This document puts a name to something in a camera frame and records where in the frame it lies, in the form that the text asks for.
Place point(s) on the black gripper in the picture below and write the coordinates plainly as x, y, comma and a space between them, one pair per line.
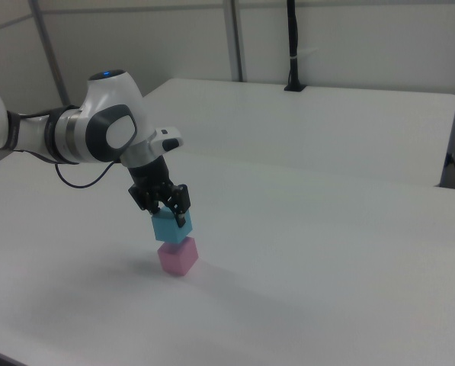
151, 177

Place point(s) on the blue cube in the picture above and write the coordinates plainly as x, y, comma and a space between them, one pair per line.
170, 228

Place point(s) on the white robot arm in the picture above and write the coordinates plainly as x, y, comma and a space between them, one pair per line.
105, 103

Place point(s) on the pink cube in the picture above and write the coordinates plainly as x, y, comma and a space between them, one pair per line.
177, 257

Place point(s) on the white folding table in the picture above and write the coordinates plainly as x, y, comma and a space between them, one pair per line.
326, 122

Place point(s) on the grey metal partition post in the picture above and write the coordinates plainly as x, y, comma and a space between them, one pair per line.
233, 38
45, 38

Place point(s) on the black camera pole with base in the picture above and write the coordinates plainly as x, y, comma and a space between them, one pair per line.
293, 38

